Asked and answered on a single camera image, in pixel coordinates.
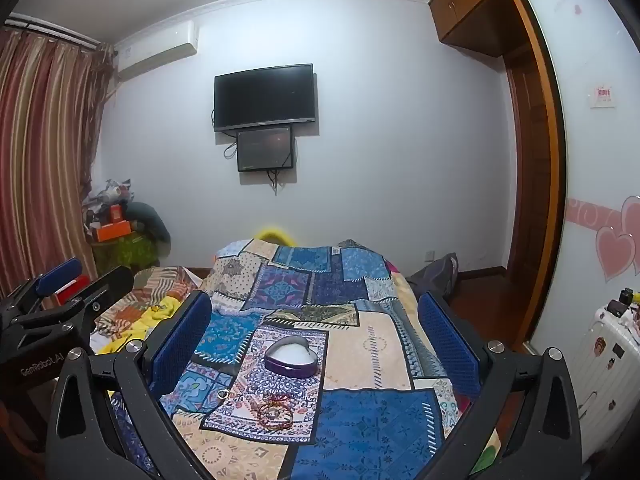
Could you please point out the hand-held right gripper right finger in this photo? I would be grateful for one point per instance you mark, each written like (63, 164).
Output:
(445, 335)

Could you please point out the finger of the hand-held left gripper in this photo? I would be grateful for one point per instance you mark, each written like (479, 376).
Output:
(107, 287)
(60, 274)

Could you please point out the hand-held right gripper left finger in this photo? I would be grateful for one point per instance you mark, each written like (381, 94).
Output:
(182, 335)

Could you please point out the purple heart-shaped jewelry box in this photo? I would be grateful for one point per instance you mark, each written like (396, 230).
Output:
(291, 357)

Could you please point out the red box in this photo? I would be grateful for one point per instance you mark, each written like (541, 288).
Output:
(70, 296)

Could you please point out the yellow cloth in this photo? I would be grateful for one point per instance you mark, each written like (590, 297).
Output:
(150, 317)

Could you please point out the green cloth covered table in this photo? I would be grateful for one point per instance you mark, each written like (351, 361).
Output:
(127, 255)

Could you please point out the orange patterned cloth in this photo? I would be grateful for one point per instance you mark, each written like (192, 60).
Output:
(162, 282)

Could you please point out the orange box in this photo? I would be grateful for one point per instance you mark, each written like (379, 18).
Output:
(115, 231)

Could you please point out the dark bag on floor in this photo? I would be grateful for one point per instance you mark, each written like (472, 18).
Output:
(437, 275)

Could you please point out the dark green cushion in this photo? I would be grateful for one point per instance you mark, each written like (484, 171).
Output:
(152, 220)

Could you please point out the pile of toys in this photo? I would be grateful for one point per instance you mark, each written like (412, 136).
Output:
(107, 197)

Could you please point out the blue patchwork blanket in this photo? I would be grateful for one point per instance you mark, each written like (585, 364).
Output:
(380, 425)

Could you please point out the striped red curtain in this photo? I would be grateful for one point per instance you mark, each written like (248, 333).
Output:
(45, 150)

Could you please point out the yellow plastic object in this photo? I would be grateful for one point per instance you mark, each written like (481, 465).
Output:
(274, 234)

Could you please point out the white suitcase with stickers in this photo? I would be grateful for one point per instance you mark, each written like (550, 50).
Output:
(605, 360)

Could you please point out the black bottle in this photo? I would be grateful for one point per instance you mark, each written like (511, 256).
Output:
(620, 304)

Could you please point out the white air conditioner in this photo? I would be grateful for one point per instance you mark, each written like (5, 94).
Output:
(157, 52)

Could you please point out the red and white door sticker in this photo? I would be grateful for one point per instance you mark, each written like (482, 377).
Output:
(602, 94)

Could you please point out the wooden overhead cabinet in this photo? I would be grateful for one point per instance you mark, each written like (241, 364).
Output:
(470, 5)

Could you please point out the wall socket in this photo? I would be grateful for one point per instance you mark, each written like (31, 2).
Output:
(430, 256)

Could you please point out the small black wall monitor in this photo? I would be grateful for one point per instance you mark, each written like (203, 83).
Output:
(265, 149)

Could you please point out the curtain rail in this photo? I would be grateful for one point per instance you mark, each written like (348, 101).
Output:
(55, 30)

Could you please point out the black wall television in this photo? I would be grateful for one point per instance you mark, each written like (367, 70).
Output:
(264, 95)

